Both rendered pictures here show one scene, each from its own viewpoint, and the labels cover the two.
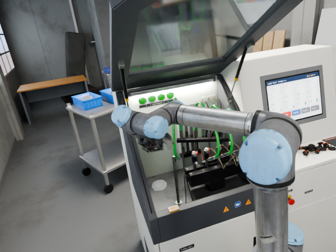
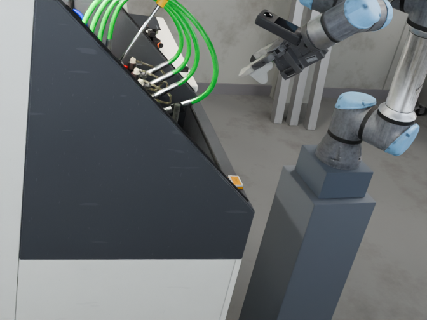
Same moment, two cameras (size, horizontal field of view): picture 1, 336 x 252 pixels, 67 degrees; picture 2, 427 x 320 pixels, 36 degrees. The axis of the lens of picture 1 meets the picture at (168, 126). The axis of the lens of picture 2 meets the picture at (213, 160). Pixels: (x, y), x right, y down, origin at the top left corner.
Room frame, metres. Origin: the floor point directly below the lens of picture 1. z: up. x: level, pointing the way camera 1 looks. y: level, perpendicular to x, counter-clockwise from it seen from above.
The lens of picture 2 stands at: (1.19, 1.54, 1.86)
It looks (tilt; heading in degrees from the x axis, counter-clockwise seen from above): 29 degrees down; 265
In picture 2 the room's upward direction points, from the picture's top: 13 degrees clockwise
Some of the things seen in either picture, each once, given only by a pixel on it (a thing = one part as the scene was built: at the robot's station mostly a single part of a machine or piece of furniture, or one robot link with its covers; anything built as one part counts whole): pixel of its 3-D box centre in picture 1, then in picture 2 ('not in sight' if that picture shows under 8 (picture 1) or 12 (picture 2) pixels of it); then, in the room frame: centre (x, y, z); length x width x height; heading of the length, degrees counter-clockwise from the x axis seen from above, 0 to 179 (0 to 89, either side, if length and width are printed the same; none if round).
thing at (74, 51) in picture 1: (73, 66); not in sight; (7.43, 2.49, 0.92); 1.10 x 1.08 x 1.84; 21
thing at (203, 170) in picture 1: (213, 175); not in sight; (1.32, -0.25, 0.91); 0.34 x 0.10 x 0.15; 106
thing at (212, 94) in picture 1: (209, 113); not in sight; (1.61, -0.29, 1.20); 0.13 x 0.03 x 0.31; 106
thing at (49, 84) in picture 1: (57, 98); not in sight; (6.00, 2.56, 0.39); 1.46 x 0.76 x 0.78; 111
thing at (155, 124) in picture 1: (152, 123); (363, 12); (0.81, 0.05, 1.49); 0.11 x 0.11 x 0.08; 52
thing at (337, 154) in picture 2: not in sight; (341, 145); (0.64, -0.35, 0.95); 0.15 x 0.15 x 0.10
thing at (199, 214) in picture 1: (214, 209); (210, 166); (1.06, -0.19, 0.87); 0.62 x 0.04 x 0.16; 106
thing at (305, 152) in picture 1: (315, 147); (150, 34); (1.34, -0.88, 1.01); 0.23 x 0.11 x 0.06; 106
